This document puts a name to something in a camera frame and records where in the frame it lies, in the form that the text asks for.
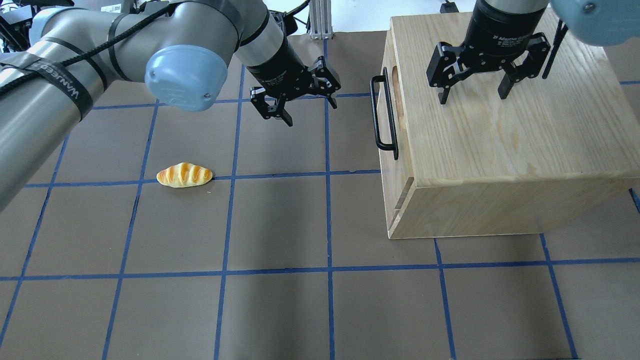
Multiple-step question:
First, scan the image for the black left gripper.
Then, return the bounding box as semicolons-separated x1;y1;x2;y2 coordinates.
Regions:
236;13;342;127

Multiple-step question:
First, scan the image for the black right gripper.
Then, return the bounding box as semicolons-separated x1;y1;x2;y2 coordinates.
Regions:
426;0;550;105

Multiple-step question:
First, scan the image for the black drawer handle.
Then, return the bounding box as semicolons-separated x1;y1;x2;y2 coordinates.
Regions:
370;67;400;161

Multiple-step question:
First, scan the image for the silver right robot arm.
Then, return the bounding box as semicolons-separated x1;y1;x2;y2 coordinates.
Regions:
426;0;639;105

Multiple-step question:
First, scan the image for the light wooden drawer cabinet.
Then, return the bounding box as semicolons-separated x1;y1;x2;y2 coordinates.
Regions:
383;13;640;239

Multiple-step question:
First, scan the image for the toy bread loaf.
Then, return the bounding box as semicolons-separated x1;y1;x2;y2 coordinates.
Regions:
156;162;214;189

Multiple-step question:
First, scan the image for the aluminium frame post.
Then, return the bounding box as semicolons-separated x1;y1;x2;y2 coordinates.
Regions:
308;0;334;40

